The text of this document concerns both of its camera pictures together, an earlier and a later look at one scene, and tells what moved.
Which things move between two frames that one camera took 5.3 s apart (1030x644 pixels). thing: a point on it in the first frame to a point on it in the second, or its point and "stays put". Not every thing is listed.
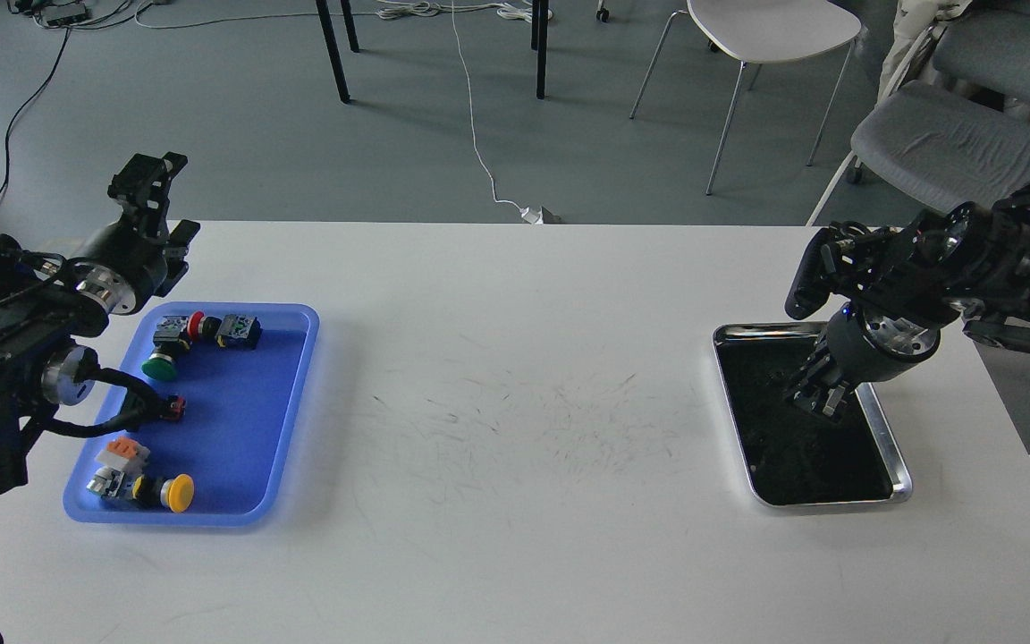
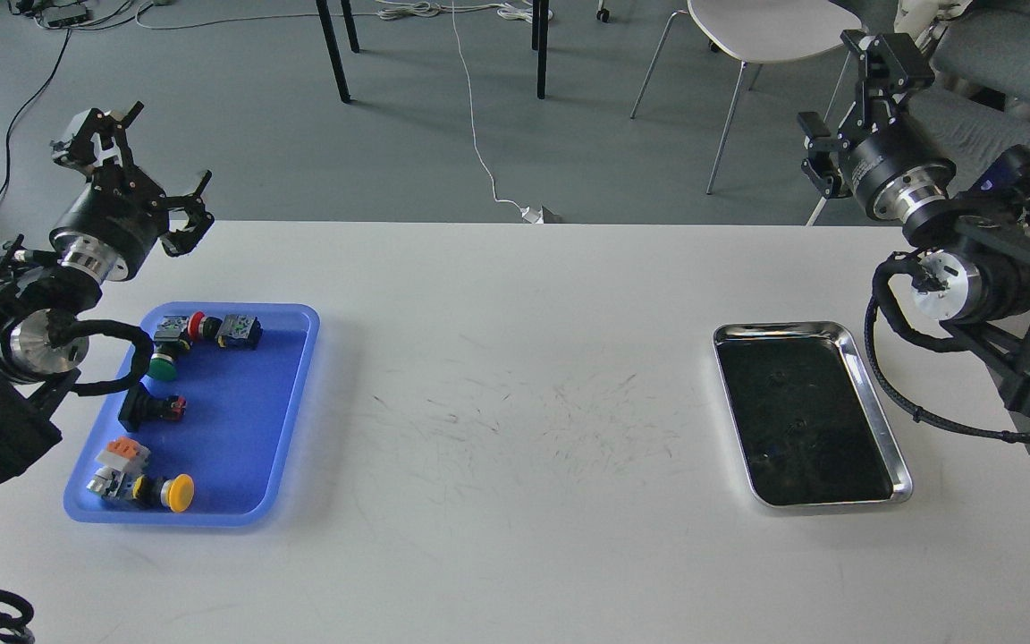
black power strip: [65, 12] stays put
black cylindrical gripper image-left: [124, 266] to [119, 217]
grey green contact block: [239, 332] stays put
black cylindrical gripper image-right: [871, 346] to [891, 165]
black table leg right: [539, 40] stays put
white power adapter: [535, 217] stays put
